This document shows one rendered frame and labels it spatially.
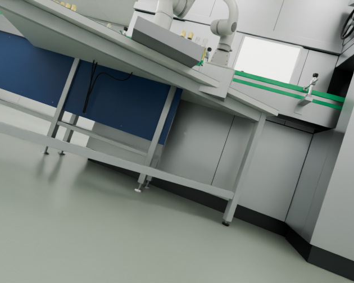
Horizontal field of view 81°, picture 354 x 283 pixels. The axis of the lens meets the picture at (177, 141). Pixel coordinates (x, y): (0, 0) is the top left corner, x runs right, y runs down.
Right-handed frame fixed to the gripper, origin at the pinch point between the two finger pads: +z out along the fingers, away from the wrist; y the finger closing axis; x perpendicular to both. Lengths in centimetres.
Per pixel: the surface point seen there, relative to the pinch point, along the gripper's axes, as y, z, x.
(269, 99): -36.4, 1.7, -15.1
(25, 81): 134, 39, -3
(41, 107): 417, 150, -319
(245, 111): -23.7, 13.2, 0.4
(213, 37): 14, -32, -45
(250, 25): -10, -49, -51
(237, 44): -6, -32, -44
